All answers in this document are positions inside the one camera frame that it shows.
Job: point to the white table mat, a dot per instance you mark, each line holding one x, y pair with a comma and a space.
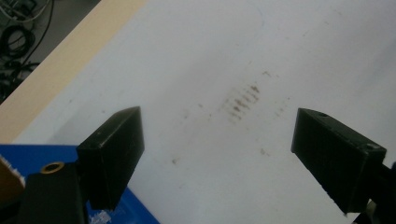
218, 62

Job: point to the blue cardboard box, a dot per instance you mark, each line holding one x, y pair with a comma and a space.
37, 155

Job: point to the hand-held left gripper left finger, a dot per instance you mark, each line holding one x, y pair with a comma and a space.
110, 158

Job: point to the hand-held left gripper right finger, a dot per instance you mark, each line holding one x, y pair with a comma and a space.
337, 161

